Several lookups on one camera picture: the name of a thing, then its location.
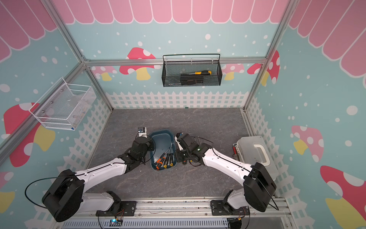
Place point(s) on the translucent plastic lidded case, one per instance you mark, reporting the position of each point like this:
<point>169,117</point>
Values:
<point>252,149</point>

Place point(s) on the yellow black screwdriver in basket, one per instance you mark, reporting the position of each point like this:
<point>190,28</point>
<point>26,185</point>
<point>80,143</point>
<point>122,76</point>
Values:
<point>206,72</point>

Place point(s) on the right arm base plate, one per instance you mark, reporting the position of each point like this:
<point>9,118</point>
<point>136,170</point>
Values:
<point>221,208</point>

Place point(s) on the black object in basket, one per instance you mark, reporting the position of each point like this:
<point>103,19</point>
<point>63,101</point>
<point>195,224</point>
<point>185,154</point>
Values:
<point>191,79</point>

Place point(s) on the green circuit board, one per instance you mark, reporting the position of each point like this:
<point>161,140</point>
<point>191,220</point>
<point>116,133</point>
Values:
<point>115,223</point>

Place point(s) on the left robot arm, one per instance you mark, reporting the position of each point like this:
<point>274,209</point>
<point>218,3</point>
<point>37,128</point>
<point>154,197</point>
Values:
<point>68,195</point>

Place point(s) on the white wire mesh basket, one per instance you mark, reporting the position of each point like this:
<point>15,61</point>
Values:
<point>64,105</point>

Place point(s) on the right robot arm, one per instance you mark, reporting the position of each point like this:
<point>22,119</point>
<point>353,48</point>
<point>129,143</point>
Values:
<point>258,185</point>

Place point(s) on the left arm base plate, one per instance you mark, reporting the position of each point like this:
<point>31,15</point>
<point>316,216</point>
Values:
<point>119,209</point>

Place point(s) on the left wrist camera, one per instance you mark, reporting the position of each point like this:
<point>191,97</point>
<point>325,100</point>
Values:
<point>142,132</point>

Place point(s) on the aluminium front rail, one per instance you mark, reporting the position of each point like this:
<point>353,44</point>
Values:
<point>191,207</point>

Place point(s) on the teal plastic storage box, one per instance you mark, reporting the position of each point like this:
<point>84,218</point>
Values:
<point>163,140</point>

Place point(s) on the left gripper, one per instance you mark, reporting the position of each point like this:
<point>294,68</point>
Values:
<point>151,144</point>

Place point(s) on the red tool beside case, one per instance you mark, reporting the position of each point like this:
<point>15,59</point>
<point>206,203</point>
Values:
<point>235,155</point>

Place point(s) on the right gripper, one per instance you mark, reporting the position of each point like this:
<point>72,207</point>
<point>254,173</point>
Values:
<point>178,155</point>

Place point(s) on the black wire mesh basket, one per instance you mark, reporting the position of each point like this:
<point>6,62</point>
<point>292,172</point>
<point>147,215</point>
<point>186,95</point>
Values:
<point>191,70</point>

